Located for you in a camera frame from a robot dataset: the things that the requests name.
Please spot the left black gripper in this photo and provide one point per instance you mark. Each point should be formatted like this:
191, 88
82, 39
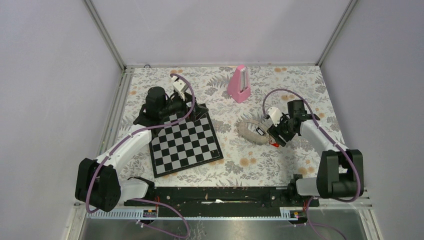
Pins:
197, 111

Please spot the white slotted cable duct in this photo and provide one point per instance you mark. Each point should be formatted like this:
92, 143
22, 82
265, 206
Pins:
162, 213

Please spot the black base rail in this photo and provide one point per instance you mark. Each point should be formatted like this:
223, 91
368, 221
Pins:
231, 198

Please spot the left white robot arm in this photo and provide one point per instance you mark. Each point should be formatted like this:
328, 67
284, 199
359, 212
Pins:
98, 184

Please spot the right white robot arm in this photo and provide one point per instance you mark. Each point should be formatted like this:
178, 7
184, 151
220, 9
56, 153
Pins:
340, 171

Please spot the black white chessboard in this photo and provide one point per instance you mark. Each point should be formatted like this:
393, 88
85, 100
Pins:
183, 146

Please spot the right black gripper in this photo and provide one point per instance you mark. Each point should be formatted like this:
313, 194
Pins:
274, 131

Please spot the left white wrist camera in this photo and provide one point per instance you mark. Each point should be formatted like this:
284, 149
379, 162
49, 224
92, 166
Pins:
180, 87

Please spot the floral table mat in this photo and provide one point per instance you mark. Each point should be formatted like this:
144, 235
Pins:
243, 163

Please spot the pink metronome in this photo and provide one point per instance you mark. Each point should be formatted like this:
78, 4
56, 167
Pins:
239, 88

